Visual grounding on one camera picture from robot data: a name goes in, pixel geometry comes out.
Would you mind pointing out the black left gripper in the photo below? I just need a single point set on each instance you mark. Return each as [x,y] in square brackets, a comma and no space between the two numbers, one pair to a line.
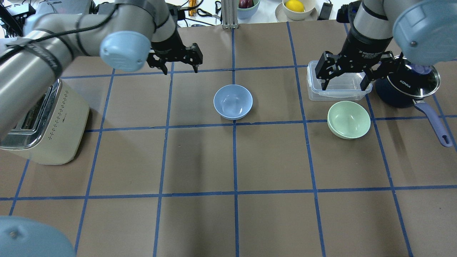
[167,44]

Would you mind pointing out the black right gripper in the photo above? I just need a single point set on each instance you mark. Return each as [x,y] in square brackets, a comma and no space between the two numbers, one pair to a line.
[367,46]

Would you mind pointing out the green bowl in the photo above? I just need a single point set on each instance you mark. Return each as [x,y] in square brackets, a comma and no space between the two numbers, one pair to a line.
[348,120]

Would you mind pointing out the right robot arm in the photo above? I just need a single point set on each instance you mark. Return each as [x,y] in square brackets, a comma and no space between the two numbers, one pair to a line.
[425,31]

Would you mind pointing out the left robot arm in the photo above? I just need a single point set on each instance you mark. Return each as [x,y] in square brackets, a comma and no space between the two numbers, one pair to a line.
[135,32]

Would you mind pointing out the blue bowl with fruit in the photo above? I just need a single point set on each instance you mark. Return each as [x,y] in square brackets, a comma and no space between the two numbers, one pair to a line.
[247,8]

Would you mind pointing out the cream bowl with lemon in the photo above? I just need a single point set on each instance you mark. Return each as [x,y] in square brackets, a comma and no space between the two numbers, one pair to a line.
[296,10]

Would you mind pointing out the clear plastic food container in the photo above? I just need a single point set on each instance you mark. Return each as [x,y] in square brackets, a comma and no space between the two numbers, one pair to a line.
[345,87]

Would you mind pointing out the dark blue saucepan with lid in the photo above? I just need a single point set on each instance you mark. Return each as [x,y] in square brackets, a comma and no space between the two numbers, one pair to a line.
[404,84]

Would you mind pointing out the scissors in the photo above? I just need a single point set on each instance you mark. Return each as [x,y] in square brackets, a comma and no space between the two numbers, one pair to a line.
[216,14]

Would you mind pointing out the black power adapter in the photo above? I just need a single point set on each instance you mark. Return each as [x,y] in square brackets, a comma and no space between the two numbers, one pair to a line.
[325,12]

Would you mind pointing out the cream toaster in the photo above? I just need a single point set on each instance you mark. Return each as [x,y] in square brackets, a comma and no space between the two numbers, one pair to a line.
[51,132]

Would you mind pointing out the yellow handled tool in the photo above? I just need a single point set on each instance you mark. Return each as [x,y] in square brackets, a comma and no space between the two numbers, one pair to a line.
[192,4]

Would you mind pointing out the aluminium frame post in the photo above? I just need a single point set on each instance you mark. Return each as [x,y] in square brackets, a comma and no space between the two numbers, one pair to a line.
[229,11]

